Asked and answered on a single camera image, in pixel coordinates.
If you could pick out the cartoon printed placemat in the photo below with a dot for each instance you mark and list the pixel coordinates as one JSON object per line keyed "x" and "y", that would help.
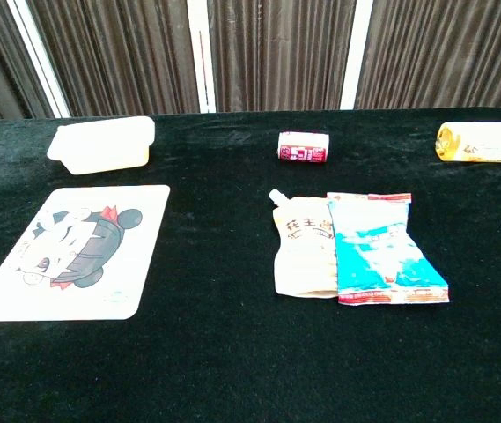
{"x": 144, "y": 211}

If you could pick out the beige peanut butter pouch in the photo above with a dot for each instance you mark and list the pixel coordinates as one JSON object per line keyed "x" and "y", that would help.
{"x": 298, "y": 247}

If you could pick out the small red drink can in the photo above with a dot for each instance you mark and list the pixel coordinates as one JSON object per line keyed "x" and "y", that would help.
{"x": 303, "y": 147}

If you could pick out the blue snack bag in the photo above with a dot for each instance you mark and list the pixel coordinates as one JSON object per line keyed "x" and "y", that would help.
{"x": 377, "y": 255}

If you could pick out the black velvet tablecloth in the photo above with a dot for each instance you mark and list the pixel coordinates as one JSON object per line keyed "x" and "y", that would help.
{"x": 232, "y": 352}

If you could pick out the white lidded food container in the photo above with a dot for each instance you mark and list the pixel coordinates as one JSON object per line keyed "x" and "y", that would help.
{"x": 100, "y": 145}

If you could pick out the amber tea bottle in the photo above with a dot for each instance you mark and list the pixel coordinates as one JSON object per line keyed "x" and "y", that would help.
{"x": 479, "y": 143}

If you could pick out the white metal frame post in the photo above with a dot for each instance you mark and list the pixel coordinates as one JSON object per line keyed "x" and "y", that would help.
{"x": 197, "y": 44}
{"x": 355, "y": 53}
{"x": 40, "y": 57}

